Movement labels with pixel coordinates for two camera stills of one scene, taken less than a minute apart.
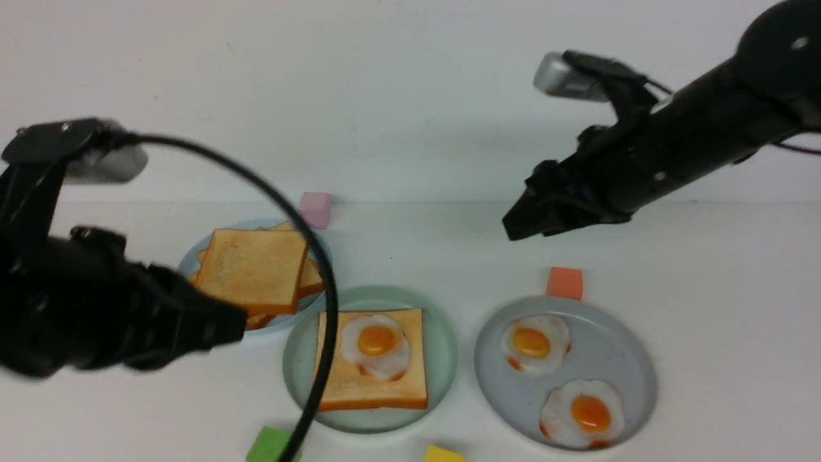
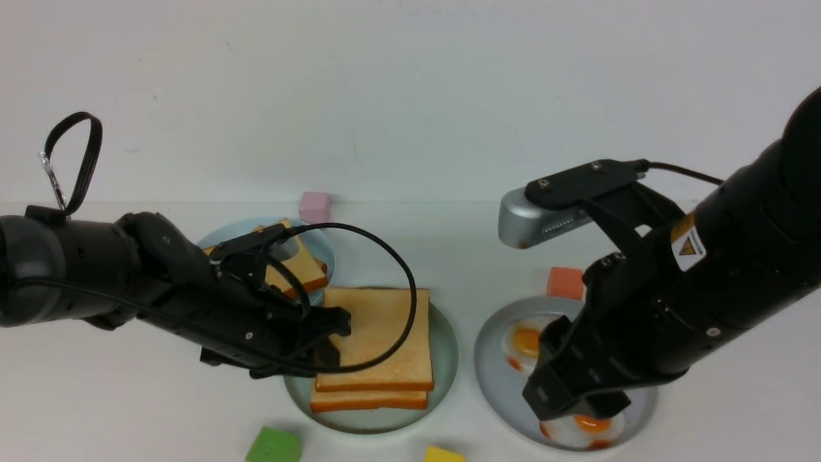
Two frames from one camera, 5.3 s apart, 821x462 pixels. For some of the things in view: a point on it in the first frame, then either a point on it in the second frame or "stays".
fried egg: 581,413 stays
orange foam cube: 565,282 stays
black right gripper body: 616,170 to 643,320
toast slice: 258,269 to 380,319
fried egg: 535,345 stays
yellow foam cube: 434,453 stays
